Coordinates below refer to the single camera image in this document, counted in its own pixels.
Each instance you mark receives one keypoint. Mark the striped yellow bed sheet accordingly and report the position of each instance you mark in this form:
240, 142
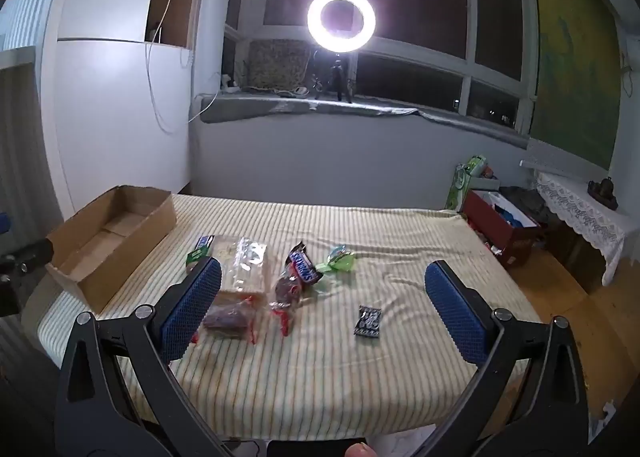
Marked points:
350, 387

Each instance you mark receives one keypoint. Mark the brown chocolate bar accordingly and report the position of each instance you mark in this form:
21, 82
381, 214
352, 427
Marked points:
303, 267
204, 243

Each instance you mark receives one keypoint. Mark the white lace cloth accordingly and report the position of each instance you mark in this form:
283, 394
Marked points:
580, 207

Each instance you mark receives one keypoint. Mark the leopard print cushion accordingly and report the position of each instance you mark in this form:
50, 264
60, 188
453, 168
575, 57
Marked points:
277, 64

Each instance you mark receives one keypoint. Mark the person's right hand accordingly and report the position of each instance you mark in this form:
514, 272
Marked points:
361, 451

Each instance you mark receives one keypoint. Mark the dark wooden cabinet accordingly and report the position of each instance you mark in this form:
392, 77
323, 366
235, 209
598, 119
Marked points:
575, 252

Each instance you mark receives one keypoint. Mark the green wall map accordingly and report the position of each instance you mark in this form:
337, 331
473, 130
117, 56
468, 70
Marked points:
570, 62

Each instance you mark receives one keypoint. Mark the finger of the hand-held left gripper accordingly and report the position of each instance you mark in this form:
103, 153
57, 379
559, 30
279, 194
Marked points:
30, 254

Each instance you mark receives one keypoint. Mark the black tripod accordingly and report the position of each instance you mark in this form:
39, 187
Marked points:
337, 74

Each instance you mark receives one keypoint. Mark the white wardrobe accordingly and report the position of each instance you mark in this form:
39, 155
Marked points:
110, 112

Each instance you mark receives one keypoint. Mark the red storage box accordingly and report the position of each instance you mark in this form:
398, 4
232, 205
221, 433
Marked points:
490, 227

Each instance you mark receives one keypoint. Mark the green paper bag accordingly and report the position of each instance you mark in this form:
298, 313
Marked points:
457, 187

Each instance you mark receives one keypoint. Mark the clear bag of crackers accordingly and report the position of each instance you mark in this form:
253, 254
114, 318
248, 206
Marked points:
245, 267

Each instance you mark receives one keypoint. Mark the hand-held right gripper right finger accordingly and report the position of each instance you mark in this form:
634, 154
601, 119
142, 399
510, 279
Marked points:
457, 312

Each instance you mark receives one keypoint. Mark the red-ended dark candy packet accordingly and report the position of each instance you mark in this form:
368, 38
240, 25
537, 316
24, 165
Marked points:
287, 292
227, 318

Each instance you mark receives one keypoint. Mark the brown cardboard box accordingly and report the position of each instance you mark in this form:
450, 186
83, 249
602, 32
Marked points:
100, 282

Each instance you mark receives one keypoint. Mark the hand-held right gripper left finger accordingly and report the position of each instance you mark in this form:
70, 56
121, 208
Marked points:
192, 307

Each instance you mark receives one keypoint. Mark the white power strip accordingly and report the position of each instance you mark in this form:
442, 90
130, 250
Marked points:
229, 82

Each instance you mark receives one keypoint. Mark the white adapter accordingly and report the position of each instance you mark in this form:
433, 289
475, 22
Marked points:
300, 90

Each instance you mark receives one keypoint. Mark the dark figurine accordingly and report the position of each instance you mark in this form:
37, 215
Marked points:
602, 192

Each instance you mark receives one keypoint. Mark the small black snack packet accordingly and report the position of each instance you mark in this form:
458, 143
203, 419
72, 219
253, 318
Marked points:
368, 322

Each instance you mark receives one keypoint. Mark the dark cloth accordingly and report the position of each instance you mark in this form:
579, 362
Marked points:
520, 199

